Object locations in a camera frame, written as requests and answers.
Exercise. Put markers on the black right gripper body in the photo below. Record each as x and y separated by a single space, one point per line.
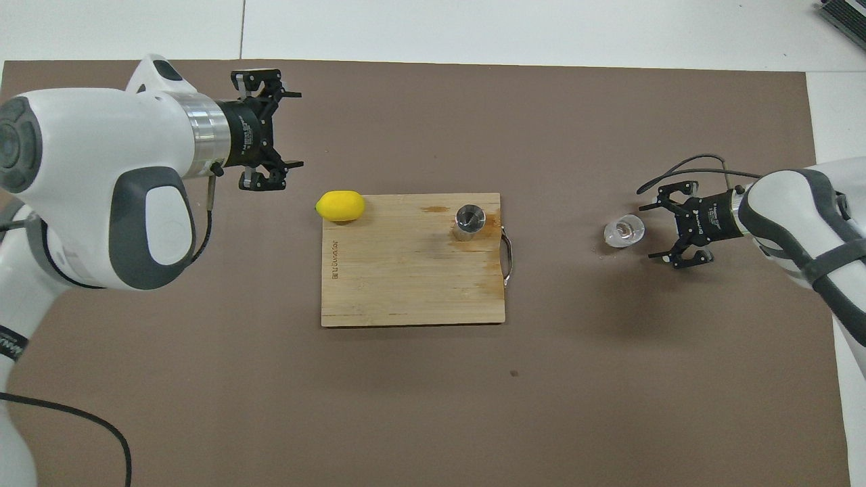
714 218

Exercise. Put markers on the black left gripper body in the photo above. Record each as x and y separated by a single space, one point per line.
247 132

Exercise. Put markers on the small clear glass cup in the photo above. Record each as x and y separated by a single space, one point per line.
624 231

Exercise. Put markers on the steel double jigger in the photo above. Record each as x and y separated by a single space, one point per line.
469 220

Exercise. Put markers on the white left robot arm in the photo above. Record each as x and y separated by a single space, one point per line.
81 169

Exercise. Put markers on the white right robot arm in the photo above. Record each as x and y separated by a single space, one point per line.
798 223

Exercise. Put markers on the yellow lemon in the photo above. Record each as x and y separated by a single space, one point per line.
340 206

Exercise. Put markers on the wooden cutting board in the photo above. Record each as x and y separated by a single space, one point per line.
406 284

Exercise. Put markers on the grey ribbed device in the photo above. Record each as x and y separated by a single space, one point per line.
849 17

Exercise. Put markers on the brown table mat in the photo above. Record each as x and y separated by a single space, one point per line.
406 406

